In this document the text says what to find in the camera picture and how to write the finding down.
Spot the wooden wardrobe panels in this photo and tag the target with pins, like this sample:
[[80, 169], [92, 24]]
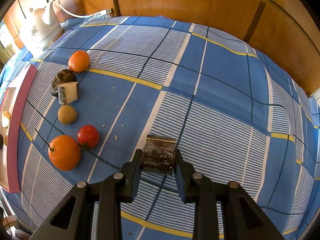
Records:
[[285, 30]]

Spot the white ceramic electric kettle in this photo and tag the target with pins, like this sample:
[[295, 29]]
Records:
[[39, 28]]

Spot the dark brown dried fruit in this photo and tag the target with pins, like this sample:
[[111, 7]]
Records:
[[63, 76]]

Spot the small orange tangerine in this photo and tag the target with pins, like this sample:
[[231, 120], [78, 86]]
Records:
[[79, 61]]

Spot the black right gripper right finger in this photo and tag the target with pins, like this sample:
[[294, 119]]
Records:
[[242, 218]]

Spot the pink-rimmed white tray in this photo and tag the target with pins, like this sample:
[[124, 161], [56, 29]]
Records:
[[13, 102]]

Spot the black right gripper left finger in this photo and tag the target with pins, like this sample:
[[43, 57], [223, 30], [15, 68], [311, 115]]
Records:
[[72, 218]]

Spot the blue plaid tablecloth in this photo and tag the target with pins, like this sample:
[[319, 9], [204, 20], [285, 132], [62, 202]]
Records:
[[234, 113]]

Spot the large orange with stem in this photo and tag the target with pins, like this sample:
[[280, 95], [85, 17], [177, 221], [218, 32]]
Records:
[[63, 151]]

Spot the cut sugarcane piece white end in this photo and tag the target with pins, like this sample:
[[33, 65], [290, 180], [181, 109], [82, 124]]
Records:
[[68, 92]]

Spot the yellow peeled fruit piece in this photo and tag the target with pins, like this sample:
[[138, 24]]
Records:
[[5, 119]]

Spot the red cherry tomato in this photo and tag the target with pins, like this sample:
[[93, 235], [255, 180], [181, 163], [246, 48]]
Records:
[[88, 136]]

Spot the small tan round fruit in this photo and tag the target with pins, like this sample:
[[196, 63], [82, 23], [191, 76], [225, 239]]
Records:
[[67, 114]]

